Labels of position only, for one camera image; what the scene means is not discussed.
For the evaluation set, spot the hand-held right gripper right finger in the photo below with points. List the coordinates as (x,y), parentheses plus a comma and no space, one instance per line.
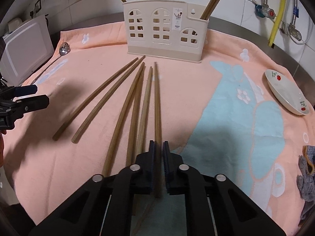
(165,167)

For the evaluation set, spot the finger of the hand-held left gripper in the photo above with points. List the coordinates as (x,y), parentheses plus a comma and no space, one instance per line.
(27,89)
(37,102)

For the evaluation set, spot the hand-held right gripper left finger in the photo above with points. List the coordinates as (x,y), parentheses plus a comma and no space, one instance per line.
(152,167)

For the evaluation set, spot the group of wooden chopsticks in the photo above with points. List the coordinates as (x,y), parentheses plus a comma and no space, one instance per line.
(123,120)

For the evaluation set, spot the cream plastic utensil holder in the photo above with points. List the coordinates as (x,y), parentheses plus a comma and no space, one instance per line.
(160,54)

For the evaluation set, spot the white microwave oven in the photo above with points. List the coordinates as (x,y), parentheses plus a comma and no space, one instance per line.
(27,49)

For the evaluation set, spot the metal slotted spoon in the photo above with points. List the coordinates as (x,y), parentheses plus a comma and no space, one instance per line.
(64,48)

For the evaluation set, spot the beige appliance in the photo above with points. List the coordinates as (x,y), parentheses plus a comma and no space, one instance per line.
(14,24)

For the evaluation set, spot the peach printed towel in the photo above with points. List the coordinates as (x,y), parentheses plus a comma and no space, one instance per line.
(73,177)

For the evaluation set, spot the grey knit glove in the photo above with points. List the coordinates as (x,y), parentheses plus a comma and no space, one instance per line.
(306,179)

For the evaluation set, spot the white flower print plate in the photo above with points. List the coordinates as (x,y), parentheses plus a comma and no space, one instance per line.
(285,92)

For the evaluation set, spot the metal pipe valve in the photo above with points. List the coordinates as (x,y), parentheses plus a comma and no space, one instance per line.
(294,32)

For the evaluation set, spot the black wall outlet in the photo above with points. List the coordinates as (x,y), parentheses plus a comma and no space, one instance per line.
(37,5)

